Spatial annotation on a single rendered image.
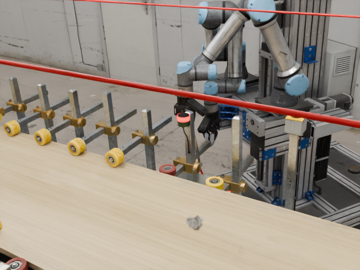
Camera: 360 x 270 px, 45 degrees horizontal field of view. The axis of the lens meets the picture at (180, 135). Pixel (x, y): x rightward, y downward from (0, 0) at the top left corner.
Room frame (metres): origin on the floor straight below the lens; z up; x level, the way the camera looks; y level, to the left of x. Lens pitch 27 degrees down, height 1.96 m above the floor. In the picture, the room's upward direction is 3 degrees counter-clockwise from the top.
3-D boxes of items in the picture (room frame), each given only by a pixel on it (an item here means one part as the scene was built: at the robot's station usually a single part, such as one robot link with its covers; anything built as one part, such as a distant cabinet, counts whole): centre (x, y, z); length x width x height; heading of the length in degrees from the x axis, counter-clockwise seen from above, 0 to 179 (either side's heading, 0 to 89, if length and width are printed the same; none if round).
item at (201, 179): (1.87, -0.09, 0.75); 0.26 x 0.01 x 0.10; 57
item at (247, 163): (1.79, -0.25, 0.81); 0.44 x 0.03 x 0.04; 147
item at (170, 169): (1.76, 0.07, 0.85); 0.08 x 0.08 x 0.11
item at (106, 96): (2.13, 0.37, 0.93); 0.04 x 0.04 x 0.48; 57
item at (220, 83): (2.23, -0.21, 1.12); 0.11 x 0.11 x 0.08; 82
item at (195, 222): (1.34, -0.04, 0.91); 0.09 x 0.07 x 0.02; 176
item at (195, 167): (1.87, -0.03, 0.85); 0.14 x 0.06 x 0.05; 57
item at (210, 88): (2.13, -0.17, 1.13); 0.09 x 0.08 x 0.11; 172
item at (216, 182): (1.62, -0.14, 0.85); 0.08 x 0.08 x 0.11
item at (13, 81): (2.54, 1.00, 0.90); 0.04 x 0.04 x 0.48; 57
